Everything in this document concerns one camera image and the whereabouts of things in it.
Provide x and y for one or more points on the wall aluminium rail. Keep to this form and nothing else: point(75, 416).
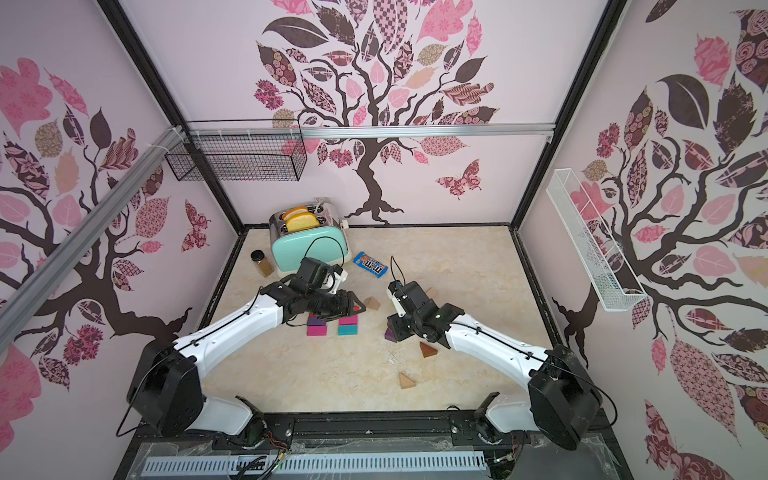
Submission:
point(423, 131)
point(31, 295)

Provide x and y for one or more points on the blue candy packet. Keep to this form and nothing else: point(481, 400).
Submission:
point(371, 265)

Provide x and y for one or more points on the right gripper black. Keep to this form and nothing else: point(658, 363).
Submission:
point(399, 318)

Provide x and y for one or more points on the black wire wall basket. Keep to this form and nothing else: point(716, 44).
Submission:
point(261, 150)

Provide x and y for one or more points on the beige triangular wooden block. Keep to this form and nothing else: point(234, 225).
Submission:
point(372, 303)

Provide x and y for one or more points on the purple triangular wooden block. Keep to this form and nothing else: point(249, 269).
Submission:
point(390, 336)

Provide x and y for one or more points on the white wire wall shelf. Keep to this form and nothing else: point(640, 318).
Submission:
point(580, 207)

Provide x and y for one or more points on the orange toast slice back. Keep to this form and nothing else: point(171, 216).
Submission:
point(294, 212)

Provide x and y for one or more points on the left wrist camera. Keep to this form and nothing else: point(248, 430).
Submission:
point(316, 276)

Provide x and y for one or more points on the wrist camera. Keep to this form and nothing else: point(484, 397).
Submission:
point(316, 276)
point(406, 298)

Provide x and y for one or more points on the mint green toy toaster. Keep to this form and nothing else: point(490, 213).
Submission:
point(327, 243)

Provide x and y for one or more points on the left wall aluminium rail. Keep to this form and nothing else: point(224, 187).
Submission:
point(31, 295)

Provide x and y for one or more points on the light brown triangular block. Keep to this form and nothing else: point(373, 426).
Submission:
point(406, 382)

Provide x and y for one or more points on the magenta rectangular block front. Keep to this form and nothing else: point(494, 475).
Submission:
point(317, 330)

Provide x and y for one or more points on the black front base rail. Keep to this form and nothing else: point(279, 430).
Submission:
point(457, 426)

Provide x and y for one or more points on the teal rectangular block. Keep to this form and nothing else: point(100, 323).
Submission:
point(347, 330)

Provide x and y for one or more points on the dark brown triangular block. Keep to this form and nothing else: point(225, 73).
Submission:
point(427, 351)

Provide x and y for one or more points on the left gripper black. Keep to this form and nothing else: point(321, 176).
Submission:
point(344, 307)

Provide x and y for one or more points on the yellow toast slice front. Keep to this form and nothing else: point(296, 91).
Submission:
point(300, 221)

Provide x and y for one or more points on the small brown spice jar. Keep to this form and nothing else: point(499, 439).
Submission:
point(261, 262)

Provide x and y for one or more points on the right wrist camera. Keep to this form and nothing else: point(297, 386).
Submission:
point(406, 298)

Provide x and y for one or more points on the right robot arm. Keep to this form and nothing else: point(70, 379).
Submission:
point(562, 399)

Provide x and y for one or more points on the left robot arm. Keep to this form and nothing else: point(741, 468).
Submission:
point(166, 390)

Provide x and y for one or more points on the back wall aluminium rail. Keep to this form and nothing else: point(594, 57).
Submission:
point(423, 131)

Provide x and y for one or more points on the white slotted cable duct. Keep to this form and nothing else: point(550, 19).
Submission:
point(312, 465)

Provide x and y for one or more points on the purple rectangular block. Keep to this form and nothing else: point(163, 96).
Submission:
point(314, 321)

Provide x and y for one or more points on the magenta rectangular block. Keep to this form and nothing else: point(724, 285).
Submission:
point(351, 320)
point(317, 330)

